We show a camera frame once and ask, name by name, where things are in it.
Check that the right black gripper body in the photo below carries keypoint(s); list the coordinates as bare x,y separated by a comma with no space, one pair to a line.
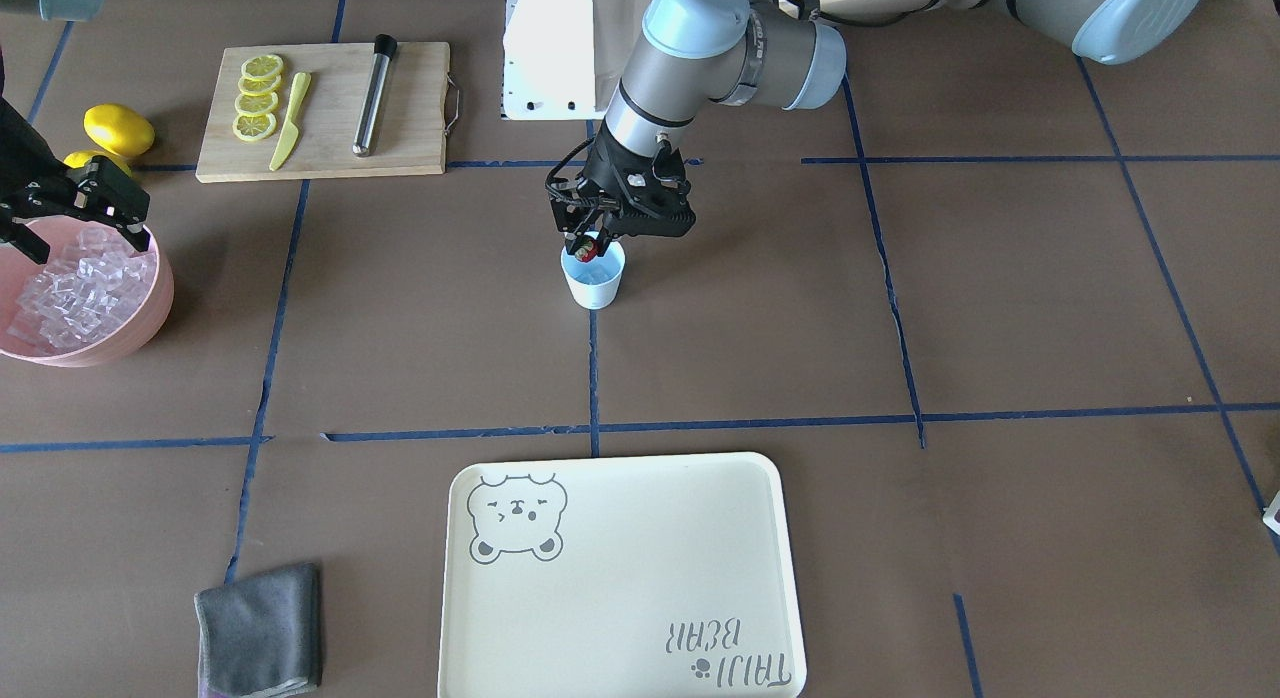
22,153

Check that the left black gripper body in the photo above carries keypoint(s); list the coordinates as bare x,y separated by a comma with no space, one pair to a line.
603,168

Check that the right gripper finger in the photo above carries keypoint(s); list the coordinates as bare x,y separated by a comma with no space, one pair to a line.
110,197
23,239

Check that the red strawberry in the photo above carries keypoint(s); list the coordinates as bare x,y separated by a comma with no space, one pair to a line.
588,250

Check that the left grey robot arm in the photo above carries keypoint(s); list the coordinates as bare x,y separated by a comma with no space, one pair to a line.
781,53

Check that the light blue cup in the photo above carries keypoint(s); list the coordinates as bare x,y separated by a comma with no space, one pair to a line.
594,283

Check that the clear ice cubes pile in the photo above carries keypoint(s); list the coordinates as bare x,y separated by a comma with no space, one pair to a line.
80,293

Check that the pink bowl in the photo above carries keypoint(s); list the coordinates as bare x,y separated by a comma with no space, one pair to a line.
140,318

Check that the lemon slice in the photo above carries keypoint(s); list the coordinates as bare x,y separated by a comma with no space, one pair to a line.
257,105
259,86
254,128
262,67

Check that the wooden cutting board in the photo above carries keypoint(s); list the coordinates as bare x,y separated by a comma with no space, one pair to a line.
409,135

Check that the yellow plastic knife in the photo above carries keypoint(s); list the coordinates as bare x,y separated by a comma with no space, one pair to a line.
290,130

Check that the steel muddler black tip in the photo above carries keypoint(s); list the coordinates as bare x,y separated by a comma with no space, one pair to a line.
384,49

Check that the cream bear tray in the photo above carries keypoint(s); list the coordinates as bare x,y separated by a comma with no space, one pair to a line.
653,576

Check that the grey folded cloth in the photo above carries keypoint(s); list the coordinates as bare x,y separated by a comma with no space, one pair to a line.
261,636

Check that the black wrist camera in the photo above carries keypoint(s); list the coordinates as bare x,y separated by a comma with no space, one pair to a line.
634,222

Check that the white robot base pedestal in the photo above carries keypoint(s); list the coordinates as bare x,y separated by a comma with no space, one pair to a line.
564,58

